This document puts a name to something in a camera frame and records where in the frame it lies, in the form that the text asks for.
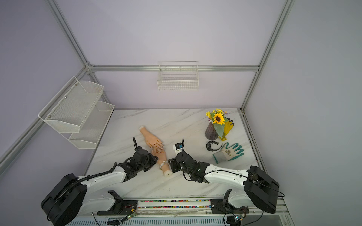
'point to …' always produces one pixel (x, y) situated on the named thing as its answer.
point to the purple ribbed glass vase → (210, 133)
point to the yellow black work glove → (228, 125)
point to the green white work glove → (226, 154)
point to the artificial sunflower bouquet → (217, 117)
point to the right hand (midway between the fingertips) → (171, 162)
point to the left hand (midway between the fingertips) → (158, 159)
